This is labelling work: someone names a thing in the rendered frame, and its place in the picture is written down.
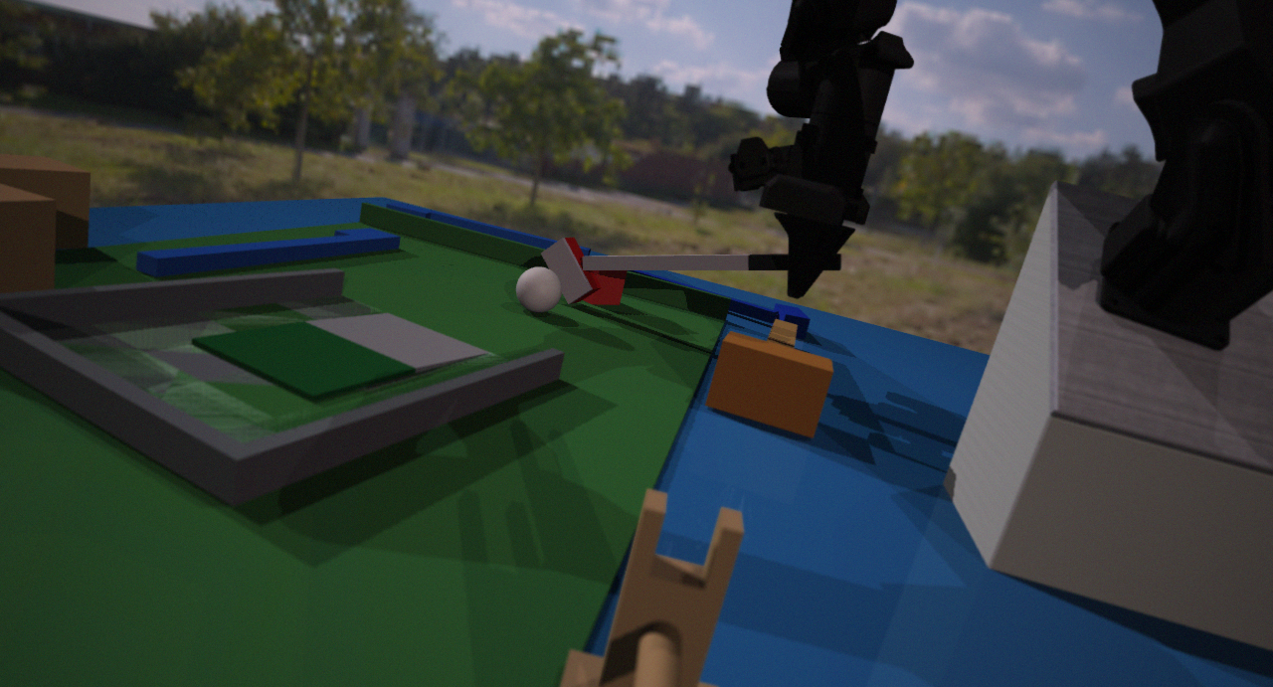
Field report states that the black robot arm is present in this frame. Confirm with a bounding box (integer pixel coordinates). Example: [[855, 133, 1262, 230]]
[[728, 0, 1273, 351]]

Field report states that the blue long flat bar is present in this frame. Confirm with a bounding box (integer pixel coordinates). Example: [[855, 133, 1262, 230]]
[[136, 229, 400, 277], [386, 204, 558, 251]]

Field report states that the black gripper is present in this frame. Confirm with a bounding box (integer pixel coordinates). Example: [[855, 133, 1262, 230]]
[[759, 113, 878, 299]]

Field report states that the white golf ball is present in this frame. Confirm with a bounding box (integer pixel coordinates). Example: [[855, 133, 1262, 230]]
[[516, 266, 561, 312]]

